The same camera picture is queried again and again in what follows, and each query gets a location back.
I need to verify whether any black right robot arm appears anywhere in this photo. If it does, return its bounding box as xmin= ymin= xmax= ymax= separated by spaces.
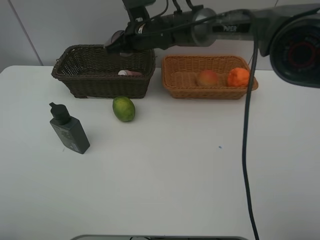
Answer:
xmin=104 ymin=0 xmax=320 ymax=88

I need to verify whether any dark green pump bottle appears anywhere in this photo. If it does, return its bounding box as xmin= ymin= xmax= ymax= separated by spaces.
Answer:
xmin=49 ymin=102 xmax=90 ymax=154

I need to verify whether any orange mandarin fruit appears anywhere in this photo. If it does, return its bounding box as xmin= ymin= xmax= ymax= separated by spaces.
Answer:
xmin=227 ymin=67 xmax=250 ymax=88

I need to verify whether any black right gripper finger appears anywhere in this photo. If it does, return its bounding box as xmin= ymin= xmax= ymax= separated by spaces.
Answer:
xmin=103 ymin=32 xmax=130 ymax=54

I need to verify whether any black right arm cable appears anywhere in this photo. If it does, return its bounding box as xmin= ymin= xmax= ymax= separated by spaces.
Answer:
xmin=147 ymin=0 xmax=261 ymax=240

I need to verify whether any pink translucent plastic cup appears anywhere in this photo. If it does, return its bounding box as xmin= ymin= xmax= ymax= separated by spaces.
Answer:
xmin=110 ymin=30 xmax=133 ymax=57

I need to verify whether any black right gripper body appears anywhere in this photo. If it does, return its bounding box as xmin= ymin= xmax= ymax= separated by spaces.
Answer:
xmin=123 ymin=0 xmax=175 ymax=52

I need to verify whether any green lime fruit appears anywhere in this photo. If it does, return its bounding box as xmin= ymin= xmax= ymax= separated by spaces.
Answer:
xmin=112 ymin=96 xmax=136 ymax=123

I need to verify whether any red yellow peach fruit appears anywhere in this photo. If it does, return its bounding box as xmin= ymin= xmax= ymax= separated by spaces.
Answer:
xmin=196 ymin=69 xmax=219 ymax=87

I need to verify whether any dark brown wicker basket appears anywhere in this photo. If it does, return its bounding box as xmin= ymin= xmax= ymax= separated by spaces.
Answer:
xmin=51 ymin=44 xmax=156 ymax=99

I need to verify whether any orange wicker basket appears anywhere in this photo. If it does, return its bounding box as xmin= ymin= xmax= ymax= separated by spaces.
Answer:
xmin=161 ymin=55 xmax=250 ymax=100

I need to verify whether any pink squeeze bottle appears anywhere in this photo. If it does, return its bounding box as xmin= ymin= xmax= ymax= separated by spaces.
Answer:
xmin=118 ymin=70 xmax=142 ymax=76

